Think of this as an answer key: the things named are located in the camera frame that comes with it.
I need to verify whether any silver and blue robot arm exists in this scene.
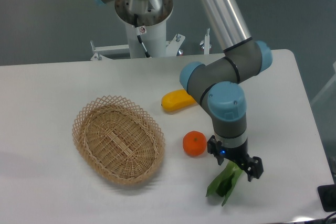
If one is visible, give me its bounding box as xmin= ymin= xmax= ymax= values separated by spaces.
xmin=95 ymin=0 xmax=272 ymax=179

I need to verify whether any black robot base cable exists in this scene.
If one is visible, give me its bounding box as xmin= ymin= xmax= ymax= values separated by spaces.
xmin=133 ymin=13 xmax=152 ymax=58

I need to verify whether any green leafy vegetable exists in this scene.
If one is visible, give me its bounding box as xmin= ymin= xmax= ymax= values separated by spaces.
xmin=206 ymin=161 xmax=243 ymax=207

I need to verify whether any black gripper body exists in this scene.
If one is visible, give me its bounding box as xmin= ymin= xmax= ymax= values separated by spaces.
xmin=216 ymin=140 xmax=248 ymax=166

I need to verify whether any black device at table edge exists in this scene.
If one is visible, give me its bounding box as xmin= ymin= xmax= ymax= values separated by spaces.
xmin=317 ymin=184 xmax=335 ymax=212

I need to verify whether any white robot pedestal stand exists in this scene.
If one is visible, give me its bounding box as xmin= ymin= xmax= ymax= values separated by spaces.
xmin=89 ymin=0 xmax=213 ymax=61

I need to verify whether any woven wicker basket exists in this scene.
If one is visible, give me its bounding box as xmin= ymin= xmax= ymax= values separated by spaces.
xmin=72 ymin=95 xmax=165 ymax=186

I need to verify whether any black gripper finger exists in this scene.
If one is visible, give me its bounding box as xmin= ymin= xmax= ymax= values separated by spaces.
xmin=207 ymin=135 xmax=225 ymax=165
xmin=238 ymin=155 xmax=264 ymax=182

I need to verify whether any orange tangerine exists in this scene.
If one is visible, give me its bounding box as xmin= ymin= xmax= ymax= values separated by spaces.
xmin=183 ymin=131 xmax=207 ymax=157

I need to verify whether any yellow mango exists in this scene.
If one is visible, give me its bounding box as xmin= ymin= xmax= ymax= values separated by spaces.
xmin=161 ymin=89 xmax=197 ymax=113

